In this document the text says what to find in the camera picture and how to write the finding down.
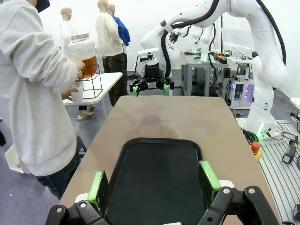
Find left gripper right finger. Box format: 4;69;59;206
198;160;280;225

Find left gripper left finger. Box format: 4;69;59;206
45;169;111;225

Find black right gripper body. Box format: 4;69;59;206
141;63;165;90

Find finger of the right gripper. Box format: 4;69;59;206
161;78;175;96
129;78;147;97

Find glass drink dispenser jar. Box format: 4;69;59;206
67;32;98;79

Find tall clear iced cup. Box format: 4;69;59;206
70;80;84;105

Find person right hand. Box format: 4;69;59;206
70;57;85;79

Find person left hand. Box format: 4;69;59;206
60;86;80;102

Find white side table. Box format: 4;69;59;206
62;72;124;118

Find mannequin in blue jacket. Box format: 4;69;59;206
107;3;131;71

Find black plastic serving tray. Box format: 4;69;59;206
103;137;204;225

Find red emergency stop button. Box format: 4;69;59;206
250;141;263;162

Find mannequin beige top camouflage trousers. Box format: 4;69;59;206
95;0;128;107

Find computer case with lit fans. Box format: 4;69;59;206
228;76;255;108

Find black handheld controller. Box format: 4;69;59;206
282;135;300;165

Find white box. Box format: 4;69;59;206
4;142;31;174

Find mannequin in white shirt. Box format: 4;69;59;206
60;7;78;57

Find person in grey sweatshirt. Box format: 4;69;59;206
0;0;86;200

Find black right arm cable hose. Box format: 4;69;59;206
160;0;287;80

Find black wire dispenser stand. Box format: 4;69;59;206
82;63;104;99

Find aluminium frame workbench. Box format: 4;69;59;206
181;51;229;97

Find aluminium slotted base plate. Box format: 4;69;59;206
257;119;300;225

